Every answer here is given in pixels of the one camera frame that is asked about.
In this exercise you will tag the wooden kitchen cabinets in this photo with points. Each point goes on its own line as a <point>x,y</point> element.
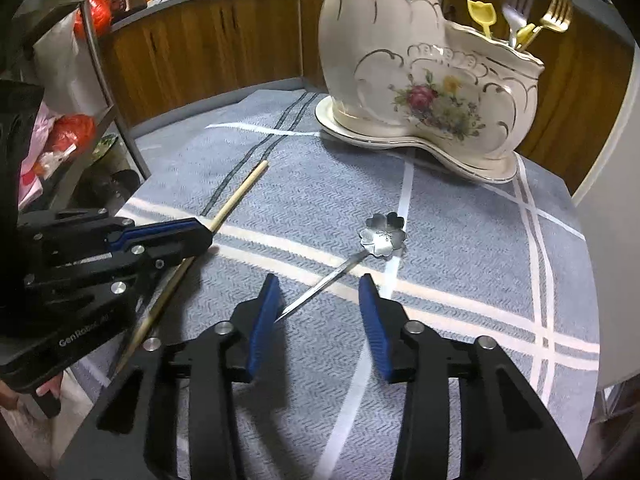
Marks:
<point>200,35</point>

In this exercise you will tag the pink plastic bag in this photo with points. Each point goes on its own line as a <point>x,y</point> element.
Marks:
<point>32,160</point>

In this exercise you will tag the wooden chopstick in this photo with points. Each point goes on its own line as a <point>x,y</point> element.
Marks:
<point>240,195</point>

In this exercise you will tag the silver flower-shaped spoon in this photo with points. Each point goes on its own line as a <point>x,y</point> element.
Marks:
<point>382,240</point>

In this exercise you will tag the dark pot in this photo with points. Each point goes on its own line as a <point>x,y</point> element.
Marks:
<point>112,187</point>

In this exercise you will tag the grey striped tablecloth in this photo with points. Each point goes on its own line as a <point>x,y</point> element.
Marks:
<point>450,240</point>

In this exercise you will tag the red plastic bag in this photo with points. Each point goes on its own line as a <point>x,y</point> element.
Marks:
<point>95,10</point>
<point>72,135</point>

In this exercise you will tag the white plastic bag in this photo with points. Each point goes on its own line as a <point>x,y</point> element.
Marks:
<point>65,65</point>

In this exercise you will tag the gold metal fork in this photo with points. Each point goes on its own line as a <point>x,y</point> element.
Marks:
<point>552,17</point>

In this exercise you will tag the yellow tulip plastic spoon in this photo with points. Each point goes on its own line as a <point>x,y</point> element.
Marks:
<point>481,12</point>

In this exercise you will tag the silver metal fork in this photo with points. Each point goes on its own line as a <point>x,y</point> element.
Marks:
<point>515,15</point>

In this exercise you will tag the grey metal rack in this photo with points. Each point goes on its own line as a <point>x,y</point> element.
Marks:
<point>107,95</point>

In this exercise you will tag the person's left hand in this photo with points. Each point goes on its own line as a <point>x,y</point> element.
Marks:
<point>9,396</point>

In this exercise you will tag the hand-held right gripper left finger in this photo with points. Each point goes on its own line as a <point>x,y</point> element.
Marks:
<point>265,320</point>

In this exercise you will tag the yellow plastic utensil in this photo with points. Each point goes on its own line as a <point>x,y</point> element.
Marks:
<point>525,35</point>

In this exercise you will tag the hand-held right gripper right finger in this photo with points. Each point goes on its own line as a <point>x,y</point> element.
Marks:
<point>374,325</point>

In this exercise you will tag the cream floral ceramic utensil holder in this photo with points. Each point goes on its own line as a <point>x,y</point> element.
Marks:
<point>380,35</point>

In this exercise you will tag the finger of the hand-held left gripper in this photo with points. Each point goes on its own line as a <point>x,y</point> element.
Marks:
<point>160,227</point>
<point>175,247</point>

